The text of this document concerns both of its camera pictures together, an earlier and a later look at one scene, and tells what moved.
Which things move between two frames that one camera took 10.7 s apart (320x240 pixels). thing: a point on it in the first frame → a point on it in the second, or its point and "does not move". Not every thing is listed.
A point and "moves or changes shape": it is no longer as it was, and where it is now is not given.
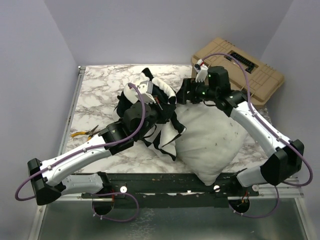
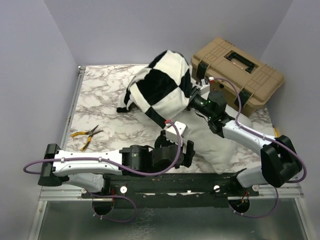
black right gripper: x=188 y=84 → x=195 y=91
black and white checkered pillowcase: x=151 y=90 moves or changes shape
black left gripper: x=165 y=110 → x=189 y=153
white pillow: x=211 y=141 moves or changes shape
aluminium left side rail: x=66 y=134 does not move
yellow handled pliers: x=90 y=133 does not move
